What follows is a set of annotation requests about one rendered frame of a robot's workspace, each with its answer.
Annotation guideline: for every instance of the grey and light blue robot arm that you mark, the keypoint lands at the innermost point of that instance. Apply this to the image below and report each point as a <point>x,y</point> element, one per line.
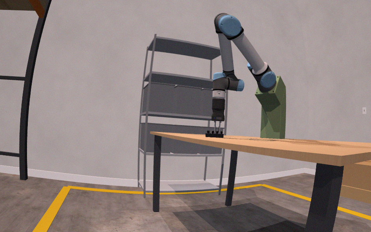
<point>229,29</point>

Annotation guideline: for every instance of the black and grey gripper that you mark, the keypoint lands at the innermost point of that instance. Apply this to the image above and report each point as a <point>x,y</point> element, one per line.
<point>218,106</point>

